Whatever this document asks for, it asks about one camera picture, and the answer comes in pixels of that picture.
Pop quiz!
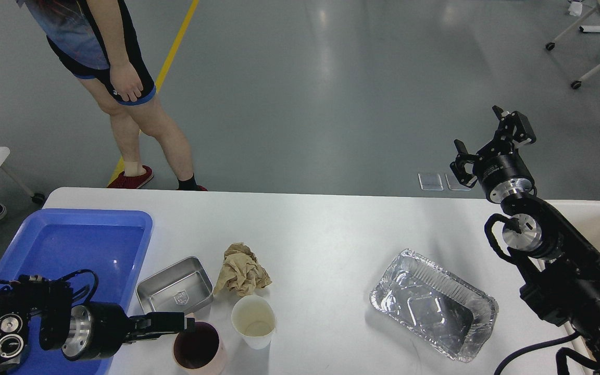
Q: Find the brown paper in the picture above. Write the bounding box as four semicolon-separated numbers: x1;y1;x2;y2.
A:
214;242;273;297

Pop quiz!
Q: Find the white paper cup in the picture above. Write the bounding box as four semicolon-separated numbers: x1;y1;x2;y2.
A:
231;295;277;351

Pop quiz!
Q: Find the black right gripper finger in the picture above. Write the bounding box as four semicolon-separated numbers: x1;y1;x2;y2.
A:
449;139;480;189
491;105;536;153

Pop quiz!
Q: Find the person left hand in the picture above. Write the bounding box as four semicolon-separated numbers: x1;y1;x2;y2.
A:
110;61;144;102

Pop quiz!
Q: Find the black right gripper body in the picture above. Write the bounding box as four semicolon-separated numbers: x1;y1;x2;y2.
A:
474;151;535;204

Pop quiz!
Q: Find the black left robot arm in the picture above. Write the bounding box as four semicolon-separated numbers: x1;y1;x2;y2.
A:
0;270;195;373

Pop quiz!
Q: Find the stainless steel rectangular container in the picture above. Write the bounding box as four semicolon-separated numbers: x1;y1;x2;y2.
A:
136;256;214;314

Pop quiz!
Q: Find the aluminium foil tray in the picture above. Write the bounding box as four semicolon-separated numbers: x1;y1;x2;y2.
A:
369;248;498;363

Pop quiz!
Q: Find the floor plate left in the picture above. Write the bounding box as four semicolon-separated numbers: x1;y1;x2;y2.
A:
417;172;444;191

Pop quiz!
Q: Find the floor plate right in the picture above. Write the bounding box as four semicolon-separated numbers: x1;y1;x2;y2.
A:
444;173;471;191

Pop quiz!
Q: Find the person in patterned shirt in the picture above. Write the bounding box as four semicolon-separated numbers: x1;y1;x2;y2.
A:
17;1;203;191

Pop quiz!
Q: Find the blue plastic tray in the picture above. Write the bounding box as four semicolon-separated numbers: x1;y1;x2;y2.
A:
0;208;153;375

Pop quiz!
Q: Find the pink mug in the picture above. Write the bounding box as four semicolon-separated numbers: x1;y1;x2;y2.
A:
173;319;227;374

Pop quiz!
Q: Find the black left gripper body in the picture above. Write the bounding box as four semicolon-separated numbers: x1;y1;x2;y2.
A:
61;302;133;361

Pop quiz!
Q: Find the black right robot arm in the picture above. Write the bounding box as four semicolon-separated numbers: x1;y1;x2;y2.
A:
450;105;600;374

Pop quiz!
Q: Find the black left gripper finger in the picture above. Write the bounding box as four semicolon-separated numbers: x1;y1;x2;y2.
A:
129;312;195;336

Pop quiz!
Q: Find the floor plate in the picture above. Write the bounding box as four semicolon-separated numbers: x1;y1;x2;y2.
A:
417;172;444;191
444;173;471;191

